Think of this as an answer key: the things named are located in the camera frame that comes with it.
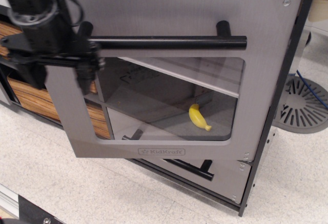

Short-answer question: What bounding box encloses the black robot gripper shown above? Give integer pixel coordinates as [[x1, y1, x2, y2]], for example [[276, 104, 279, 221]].
[[2, 0, 103, 95]]

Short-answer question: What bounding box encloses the black oven door handle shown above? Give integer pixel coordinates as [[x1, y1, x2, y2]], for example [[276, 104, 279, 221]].
[[78, 21, 248, 50]]

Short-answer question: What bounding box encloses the grey toy oven door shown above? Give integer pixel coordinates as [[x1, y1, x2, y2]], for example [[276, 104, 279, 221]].
[[43, 0, 304, 161]]

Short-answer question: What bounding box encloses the white oven shelf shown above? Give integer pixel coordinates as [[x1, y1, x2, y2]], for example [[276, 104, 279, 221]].
[[121, 57, 244, 98]]

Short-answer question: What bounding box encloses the lower wood-pattern storage bin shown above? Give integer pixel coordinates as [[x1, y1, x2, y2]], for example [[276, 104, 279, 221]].
[[7, 73, 110, 139]]

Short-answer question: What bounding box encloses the wood-pattern storage bin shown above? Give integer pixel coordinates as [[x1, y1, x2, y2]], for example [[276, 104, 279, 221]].
[[7, 73, 110, 139], [0, 20, 98, 94]]

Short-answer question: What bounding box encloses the upper wood-pattern storage bin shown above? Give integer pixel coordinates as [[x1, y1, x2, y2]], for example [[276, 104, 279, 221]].
[[0, 20, 98, 94]]

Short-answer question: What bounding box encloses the black plate with screw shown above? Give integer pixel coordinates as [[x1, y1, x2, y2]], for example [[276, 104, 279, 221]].
[[18, 195, 64, 224]]

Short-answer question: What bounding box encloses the yellow toy banana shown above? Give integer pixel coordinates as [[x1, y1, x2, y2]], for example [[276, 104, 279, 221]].
[[189, 104, 212, 132]]

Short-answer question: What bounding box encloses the grey lower drawer front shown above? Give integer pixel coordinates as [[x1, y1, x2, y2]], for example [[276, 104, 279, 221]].
[[107, 106, 252, 204]]

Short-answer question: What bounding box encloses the grey slotted round base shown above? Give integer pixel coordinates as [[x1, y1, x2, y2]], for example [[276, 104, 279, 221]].
[[273, 74, 327, 134]]

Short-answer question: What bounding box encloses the black drawer handle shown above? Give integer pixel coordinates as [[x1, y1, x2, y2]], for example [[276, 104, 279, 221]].
[[121, 128, 214, 182]]

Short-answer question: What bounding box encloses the black toy kitchen frame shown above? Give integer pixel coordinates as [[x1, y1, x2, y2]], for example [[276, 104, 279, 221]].
[[0, 0, 315, 217]]

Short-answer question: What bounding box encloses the blue cable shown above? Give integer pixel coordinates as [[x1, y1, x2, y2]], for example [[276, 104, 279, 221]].
[[296, 69, 328, 108]]

